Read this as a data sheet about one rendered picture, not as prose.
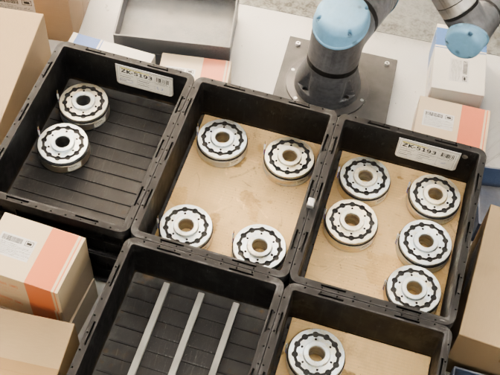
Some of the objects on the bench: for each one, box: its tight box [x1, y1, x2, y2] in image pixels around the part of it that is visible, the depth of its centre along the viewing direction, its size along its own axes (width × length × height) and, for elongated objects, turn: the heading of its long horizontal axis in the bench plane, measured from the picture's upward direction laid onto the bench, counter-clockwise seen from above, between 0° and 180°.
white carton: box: [68, 32, 156, 64], centre depth 213 cm, size 20×12×9 cm, turn 70°
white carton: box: [425, 24, 487, 109], centre depth 219 cm, size 20×12×9 cm, turn 168°
